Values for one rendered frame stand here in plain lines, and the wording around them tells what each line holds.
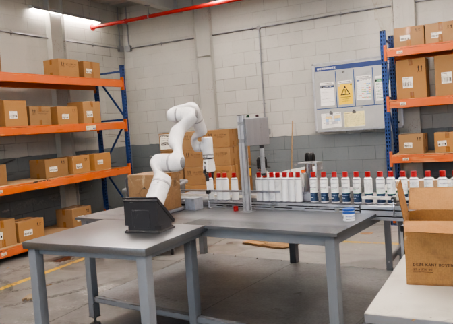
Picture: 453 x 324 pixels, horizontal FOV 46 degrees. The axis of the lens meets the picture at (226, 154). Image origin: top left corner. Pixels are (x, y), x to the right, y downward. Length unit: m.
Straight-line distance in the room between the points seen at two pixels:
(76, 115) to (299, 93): 3.34
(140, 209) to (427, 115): 5.41
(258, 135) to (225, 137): 3.59
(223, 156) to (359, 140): 2.10
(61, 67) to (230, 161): 2.63
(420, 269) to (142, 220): 1.69
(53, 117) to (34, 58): 1.17
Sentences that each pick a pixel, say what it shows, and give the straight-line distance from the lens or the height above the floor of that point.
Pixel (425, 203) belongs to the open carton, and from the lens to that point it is 2.41.
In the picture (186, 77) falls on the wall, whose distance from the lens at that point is 9.24.
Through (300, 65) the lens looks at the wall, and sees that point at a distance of 8.35.
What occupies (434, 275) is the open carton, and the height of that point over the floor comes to 0.82.
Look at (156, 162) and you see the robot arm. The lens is 3.45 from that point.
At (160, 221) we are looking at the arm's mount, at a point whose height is 0.89.
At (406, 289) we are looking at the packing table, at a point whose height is 0.78.
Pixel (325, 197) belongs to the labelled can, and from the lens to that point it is 3.55.
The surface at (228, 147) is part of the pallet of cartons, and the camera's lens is 7.22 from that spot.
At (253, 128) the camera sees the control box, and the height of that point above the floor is 1.40.
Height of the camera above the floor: 1.43
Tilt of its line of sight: 3 degrees down
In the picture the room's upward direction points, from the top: 4 degrees counter-clockwise
